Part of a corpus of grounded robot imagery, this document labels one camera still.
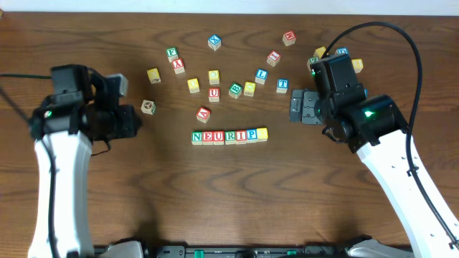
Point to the green R block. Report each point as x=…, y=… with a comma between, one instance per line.
x=230, y=137

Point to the red u block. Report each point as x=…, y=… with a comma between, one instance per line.
x=218, y=137
x=214, y=94

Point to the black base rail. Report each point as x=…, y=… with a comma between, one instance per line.
x=363, y=246

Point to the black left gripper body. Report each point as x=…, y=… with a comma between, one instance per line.
x=126, y=120

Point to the red A block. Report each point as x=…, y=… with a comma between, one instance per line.
x=203, y=114

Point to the red i block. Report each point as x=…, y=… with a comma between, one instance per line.
x=241, y=137
x=273, y=58

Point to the blue P block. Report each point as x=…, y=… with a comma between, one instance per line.
x=251, y=135

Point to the blue T block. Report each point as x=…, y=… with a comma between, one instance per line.
x=282, y=86

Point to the blue D block upper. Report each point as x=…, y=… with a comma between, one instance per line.
x=341, y=50

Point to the yellow block centre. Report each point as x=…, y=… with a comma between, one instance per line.
x=249, y=89

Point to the red Y block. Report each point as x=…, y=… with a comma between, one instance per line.
x=178, y=65

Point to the red M block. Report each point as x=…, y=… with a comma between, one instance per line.
x=289, y=38

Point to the green N block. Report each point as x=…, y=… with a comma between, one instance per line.
x=197, y=138

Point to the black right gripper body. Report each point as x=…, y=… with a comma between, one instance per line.
x=308, y=106

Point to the yellow block upper middle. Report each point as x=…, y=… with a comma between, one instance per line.
x=214, y=78

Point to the blue X block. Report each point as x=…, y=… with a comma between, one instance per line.
x=214, y=42

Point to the yellow S block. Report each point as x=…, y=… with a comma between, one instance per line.
x=262, y=134

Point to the green B block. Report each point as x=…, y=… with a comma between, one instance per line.
x=235, y=90

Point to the red E block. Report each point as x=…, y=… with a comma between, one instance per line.
x=207, y=138

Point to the green F block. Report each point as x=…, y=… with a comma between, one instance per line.
x=172, y=53

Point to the green Z block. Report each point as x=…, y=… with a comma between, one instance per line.
x=312, y=60

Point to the yellow block far left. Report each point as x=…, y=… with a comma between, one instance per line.
x=153, y=75

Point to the yellow 8 block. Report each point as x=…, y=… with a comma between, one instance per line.
x=357, y=65

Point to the blue L block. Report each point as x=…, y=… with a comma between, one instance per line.
x=261, y=76

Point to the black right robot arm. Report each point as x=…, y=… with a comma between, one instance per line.
x=430, y=225

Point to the yellow block upper right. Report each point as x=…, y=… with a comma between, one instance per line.
x=319, y=52

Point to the yellow block left middle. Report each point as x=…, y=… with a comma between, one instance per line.
x=193, y=85

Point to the picture face wooden block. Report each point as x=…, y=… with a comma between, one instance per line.
x=148, y=107

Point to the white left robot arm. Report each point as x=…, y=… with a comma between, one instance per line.
x=62, y=227

